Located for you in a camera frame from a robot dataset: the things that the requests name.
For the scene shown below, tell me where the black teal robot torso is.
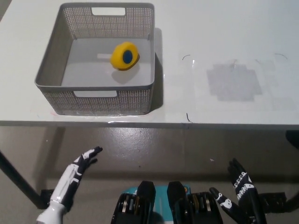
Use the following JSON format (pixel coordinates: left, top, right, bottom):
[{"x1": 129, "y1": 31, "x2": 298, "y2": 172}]
[{"x1": 112, "y1": 181, "x2": 224, "y2": 224}]

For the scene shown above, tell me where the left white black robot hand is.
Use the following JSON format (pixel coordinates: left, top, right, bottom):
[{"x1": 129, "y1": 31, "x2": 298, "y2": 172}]
[{"x1": 49, "y1": 146, "x2": 104, "y2": 212}]

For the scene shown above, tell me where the yellow duck toy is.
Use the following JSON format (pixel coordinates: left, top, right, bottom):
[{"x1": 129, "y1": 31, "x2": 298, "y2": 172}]
[{"x1": 110, "y1": 41, "x2": 141, "y2": 71}]

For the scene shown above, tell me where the grey perforated plastic basket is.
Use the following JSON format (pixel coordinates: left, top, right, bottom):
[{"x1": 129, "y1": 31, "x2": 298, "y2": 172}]
[{"x1": 34, "y1": 2, "x2": 157, "y2": 116}]

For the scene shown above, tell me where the black object under table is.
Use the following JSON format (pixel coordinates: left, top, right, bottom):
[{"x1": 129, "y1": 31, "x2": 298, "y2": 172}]
[{"x1": 285, "y1": 130, "x2": 299, "y2": 148}]

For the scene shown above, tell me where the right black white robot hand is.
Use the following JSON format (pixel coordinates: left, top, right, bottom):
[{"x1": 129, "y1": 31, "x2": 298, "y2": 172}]
[{"x1": 209, "y1": 158, "x2": 267, "y2": 224}]

